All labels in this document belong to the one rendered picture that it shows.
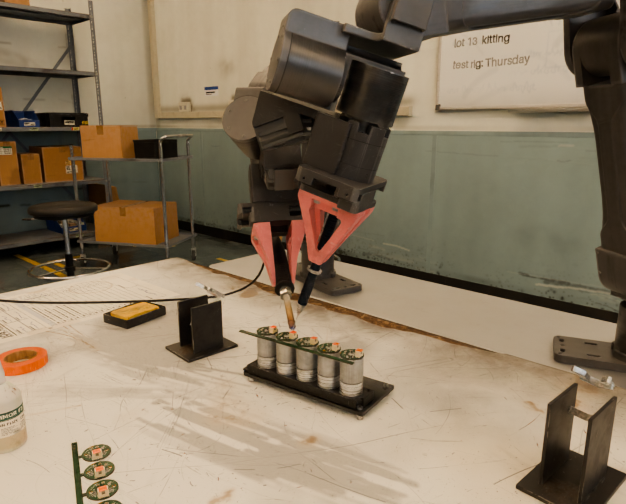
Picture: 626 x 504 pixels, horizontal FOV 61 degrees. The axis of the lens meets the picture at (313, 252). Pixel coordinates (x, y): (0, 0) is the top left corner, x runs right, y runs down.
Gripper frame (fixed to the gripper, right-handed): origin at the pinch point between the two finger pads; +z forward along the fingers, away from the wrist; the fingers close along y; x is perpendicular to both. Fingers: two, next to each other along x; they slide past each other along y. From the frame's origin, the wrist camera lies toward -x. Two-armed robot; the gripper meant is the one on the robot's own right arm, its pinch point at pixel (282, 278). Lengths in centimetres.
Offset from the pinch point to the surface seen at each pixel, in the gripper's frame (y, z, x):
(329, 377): 2.8, 12.9, -8.9
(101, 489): -18.2, 19.9, -16.9
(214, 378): -9.1, 11.4, 0.4
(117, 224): -77, -119, 318
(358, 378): 5.4, 13.3, -10.9
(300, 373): 0.1, 12.1, -6.7
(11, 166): -160, -180, 346
